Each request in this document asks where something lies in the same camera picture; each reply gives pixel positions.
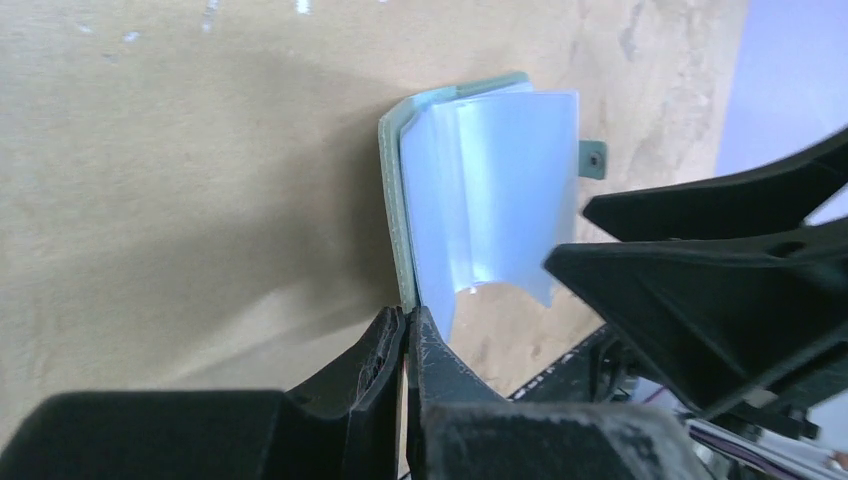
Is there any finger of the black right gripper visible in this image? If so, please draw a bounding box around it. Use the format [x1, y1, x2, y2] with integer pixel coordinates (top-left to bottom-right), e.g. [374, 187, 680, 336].
[582, 129, 847, 242]

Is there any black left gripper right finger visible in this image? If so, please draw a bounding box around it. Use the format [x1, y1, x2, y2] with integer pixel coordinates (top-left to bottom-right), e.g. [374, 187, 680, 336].
[406, 307, 709, 479]

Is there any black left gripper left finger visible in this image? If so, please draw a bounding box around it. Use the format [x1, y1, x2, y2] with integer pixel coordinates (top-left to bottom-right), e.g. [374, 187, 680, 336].
[1, 307, 406, 479]

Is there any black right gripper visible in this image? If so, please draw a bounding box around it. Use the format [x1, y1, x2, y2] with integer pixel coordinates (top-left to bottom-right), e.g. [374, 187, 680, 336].
[545, 219, 847, 479]

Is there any teal leather card holder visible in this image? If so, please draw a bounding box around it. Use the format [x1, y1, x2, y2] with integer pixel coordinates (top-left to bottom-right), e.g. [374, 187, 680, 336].
[377, 72, 607, 338]

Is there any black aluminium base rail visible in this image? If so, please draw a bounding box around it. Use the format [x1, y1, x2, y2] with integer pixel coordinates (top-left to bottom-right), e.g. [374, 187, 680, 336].
[508, 326, 637, 403]

